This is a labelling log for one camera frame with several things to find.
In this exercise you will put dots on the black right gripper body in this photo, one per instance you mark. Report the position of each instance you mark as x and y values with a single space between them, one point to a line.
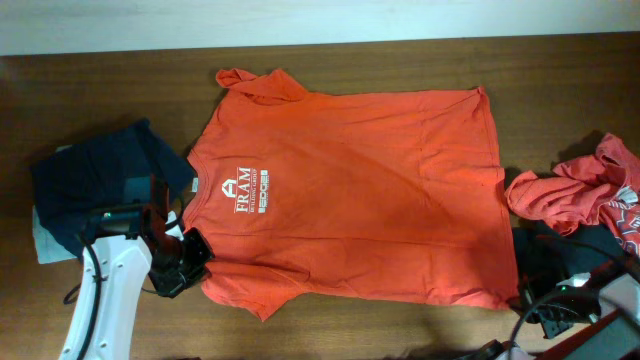
576 306

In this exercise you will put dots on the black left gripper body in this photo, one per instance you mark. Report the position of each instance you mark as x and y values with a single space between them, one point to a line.
190 261

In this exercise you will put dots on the orange t-shirt white print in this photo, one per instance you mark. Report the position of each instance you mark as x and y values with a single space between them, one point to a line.
379 196

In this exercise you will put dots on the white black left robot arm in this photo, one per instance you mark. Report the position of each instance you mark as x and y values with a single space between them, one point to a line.
123 246

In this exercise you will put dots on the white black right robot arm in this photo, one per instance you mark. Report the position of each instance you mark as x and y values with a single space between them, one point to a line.
606 303

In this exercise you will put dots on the black shirt in pile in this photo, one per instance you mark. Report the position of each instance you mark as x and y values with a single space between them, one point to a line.
545 258

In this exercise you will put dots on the red patterned shirt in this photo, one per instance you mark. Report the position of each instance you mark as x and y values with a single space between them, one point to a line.
597 189

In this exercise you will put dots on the folded light blue shirt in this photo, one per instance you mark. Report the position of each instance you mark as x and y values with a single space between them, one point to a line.
47 240

